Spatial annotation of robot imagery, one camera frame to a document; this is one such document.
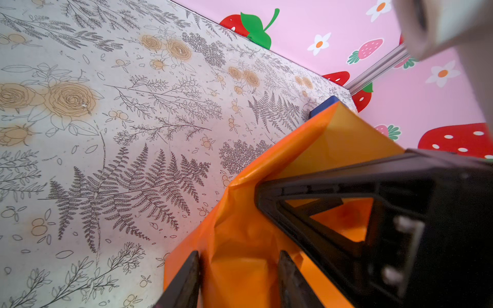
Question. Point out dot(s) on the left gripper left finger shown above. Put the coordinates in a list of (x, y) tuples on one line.
[(183, 291)]

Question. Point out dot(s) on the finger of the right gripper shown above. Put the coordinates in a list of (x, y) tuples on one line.
[(361, 225)]

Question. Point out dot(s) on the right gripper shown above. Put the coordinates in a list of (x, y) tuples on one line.
[(430, 231)]

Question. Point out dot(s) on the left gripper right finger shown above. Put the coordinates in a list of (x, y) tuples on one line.
[(294, 290)]

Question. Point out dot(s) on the orange wrapping paper sheet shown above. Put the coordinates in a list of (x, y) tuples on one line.
[(239, 245)]

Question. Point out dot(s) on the blue tape dispenser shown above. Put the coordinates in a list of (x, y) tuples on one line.
[(323, 106)]

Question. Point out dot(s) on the right aluminium corner post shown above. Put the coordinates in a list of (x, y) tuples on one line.
[(378, 69)]

